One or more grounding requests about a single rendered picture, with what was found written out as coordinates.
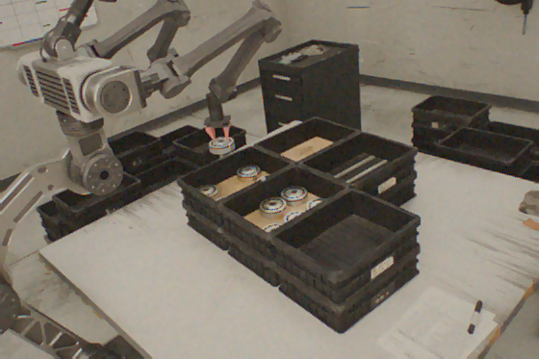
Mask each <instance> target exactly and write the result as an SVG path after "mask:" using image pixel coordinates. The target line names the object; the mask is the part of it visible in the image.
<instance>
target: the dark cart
mask: <svg viewBox="0 0 539 359"><path fill-rule="evenodd" d="M315 45H316V46H320V45H321V46H325V47H327V48H329V50H328V51H326V52H322V55H315V56H309V57H304V58H303V59H302V60H299V61H296V62H293V63H290V64H279V62H281V61H282V56H286V57H288V52H291V53H292V55H293V54H294V52H296V53H298V52H299V51H302V49H303V48H305V47H306V46H309V47H310V46H315ZM258 65H259V71H260V84H261V91H262V97H263V103H264V110H265V116H266V129H267V134H269V133H271V132H272V131H274V130H277V129H279V128H281V127H282V126H284V125H288V124H289V123H291V122H293V121H294V120H298V121H302V122H303V121H305V120H307V119H310V118H313V117H319V118H321V119H327V120H330V121H332V122H336V123H338V124H343V125H346V126H348V127H351V128H354V129H357V130H360V132H362V130H361V109H360V68H359V45H358V44H352V43H344V42H338V41H330V40H315V39H311V40H307V41H304V42H303V43H301V44H299V45H297V46H292V47H290V48H288V49H285V50H283V51H281V52H277V53H274V54H271V55H270V56H267V57H265V58H261V59H260V60H258Z"/></svg>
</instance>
